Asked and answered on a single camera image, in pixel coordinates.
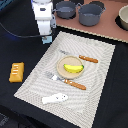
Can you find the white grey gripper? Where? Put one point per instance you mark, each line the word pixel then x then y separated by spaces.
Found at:
pixel 46 22

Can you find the light blue cup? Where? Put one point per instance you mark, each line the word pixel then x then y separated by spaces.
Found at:
pixel 46 39

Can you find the yellow banana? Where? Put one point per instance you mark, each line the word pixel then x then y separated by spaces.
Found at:
pixel 73 69

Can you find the white toy fish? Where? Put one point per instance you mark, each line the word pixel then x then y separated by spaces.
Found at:
pixel 59 97

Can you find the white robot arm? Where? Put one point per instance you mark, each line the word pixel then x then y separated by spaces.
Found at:
pixel 42 5

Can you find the round beige plate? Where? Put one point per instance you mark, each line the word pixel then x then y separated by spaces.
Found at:
pixel 70 60

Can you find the pink stove board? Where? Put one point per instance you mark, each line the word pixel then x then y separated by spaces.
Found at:
pixel 106 27

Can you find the beige bowl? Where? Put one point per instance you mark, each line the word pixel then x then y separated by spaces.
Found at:
pixel 123 14

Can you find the beige woven placemat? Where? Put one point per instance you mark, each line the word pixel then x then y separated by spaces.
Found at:
pixel 79 110

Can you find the grey saucepan with handle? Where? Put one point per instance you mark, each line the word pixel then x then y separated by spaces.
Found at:
pixel 65 9

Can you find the grey pot with handles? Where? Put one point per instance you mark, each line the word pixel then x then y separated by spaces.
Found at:
pixel 89 14

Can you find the fork with wooden handle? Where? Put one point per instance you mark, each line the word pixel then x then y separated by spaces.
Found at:
pixel 55 78

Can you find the knife with wooden handle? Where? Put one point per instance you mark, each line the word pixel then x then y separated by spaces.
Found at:
pixel 80 56

